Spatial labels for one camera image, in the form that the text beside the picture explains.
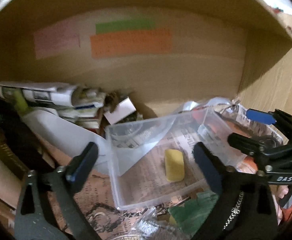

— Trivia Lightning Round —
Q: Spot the green knitted cloth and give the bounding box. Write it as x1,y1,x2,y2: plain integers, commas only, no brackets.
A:
168,190,219,236

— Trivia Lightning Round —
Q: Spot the person's right hand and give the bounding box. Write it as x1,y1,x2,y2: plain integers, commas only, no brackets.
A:
276,185,289,199

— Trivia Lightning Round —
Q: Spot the newspaper sheet on right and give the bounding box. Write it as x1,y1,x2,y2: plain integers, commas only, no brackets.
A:
206,98,284,153

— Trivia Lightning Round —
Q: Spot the orange printed plastic bag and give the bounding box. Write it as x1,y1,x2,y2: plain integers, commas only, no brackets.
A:
192,109,257,174

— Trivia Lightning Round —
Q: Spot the yellow foam sponge block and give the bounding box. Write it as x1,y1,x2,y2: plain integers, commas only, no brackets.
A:
164,149,185,182

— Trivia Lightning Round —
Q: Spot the dark glass bottle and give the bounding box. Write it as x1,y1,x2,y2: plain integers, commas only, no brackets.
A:
0,98,40,170

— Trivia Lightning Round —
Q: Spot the clear plastic box lid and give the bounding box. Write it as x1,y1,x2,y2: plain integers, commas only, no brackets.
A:
22,110,175,176

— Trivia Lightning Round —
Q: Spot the clear plastic storage box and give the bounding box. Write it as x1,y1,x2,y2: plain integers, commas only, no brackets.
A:
105,108,245,210

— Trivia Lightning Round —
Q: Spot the stack of newspapers and magazines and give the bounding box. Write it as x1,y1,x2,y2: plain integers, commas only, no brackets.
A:
0,81,106,131

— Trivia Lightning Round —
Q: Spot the wooden shelf unit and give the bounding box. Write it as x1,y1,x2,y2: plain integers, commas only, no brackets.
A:
0,0,292,116

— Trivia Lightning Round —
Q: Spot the small white card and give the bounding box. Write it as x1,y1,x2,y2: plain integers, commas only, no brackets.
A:
104,97,136,125

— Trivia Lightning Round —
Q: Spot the orange sticky note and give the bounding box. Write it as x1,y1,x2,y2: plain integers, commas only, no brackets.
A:
90,29,173,59

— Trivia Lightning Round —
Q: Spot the pink sticky note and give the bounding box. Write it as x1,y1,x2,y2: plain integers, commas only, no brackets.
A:
33,19,80,60

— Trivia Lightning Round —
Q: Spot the green sticky note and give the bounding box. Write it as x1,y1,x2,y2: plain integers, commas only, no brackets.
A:
95,18,156,35

